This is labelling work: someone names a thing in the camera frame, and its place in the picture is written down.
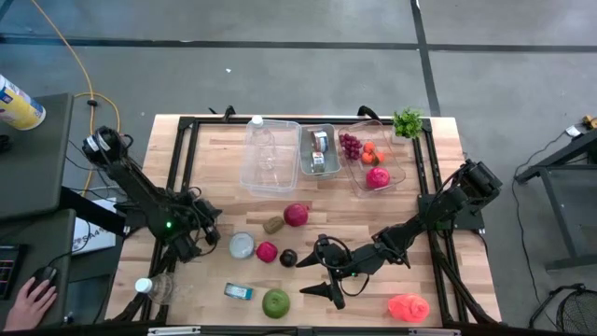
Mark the black floor cable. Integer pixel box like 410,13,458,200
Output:
510,130,573,309

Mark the dark grey side table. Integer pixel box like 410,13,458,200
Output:
0,91,76,220

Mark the clear plastic fruit tray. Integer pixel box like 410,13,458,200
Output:
337,119,408,199

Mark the brown-green kiwi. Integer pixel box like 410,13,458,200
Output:
262,216,286,235

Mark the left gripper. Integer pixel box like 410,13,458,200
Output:
172,198,224,265

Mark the yellow extension cable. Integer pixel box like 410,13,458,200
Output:
30,0,121,197

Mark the red grape bunch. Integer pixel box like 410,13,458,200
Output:
339,133,364,161

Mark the large clear plastic bin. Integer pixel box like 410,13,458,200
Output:
239,118,303,198

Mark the pink-red round fruit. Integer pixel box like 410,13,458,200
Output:
365,166,392,190

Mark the black computer mouse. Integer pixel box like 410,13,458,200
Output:
30,265,60,290

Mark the bright red fruit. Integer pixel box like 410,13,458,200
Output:
255,241,280,264

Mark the yellow and white canister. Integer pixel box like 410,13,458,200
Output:
0,73,48,132

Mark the silver-lidded tin can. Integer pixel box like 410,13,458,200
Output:
228,231,257,260

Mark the black mesh fan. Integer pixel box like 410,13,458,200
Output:
554,285,597,335

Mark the black metal stand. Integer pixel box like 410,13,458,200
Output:
512,128,597,272

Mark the clear plastic water bottle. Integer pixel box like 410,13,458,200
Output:
133,273,181,307
248,115,277,172

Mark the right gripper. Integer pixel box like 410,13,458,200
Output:
295,235,375,311

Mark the dark grey lower desk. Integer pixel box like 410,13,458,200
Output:
0,208,77,328

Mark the black keyboard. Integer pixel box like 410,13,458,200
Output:
0,243,27,301

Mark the white printed paper sign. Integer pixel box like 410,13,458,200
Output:
72,198,118,256

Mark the black plum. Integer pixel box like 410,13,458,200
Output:
279,248,299,269

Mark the person's hand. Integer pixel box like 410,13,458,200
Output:
2,275,60,332

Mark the small grey plastic bin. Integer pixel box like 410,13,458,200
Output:
298,122,342,181

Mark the orange plastic bottle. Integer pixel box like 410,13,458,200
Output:
386,292,431,325

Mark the green apple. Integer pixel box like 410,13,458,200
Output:
261,287,291,320

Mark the black support beam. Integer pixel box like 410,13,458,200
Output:
59,185,141,237

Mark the dark red apple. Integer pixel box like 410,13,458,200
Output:
283,203,311,229

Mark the small green potted plant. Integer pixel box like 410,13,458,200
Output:
390,106,424,145

